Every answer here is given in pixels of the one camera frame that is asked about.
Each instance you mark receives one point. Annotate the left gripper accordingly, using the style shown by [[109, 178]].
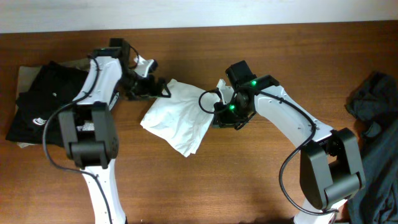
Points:
[[145, 89]]

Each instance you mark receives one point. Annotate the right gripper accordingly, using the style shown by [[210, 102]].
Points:
[[222, 120]]

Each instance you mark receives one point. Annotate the white robot print t-shirt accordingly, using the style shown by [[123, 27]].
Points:
[[180, 119]]

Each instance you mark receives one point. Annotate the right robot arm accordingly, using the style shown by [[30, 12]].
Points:
[[331, 169]]

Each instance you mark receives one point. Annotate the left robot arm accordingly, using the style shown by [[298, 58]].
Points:
[[94, 153]]

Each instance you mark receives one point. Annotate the grey patterned folded garment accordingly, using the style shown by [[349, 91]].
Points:
[[88, 125]]

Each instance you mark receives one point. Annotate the dark Nike t-shirt pile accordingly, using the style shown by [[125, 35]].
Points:
[[374, 103]]

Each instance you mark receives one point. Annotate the black Nike folded garment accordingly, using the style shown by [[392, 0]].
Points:
[[43, 99]]

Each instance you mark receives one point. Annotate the beige folded garment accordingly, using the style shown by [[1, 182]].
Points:
[[26, 74]]

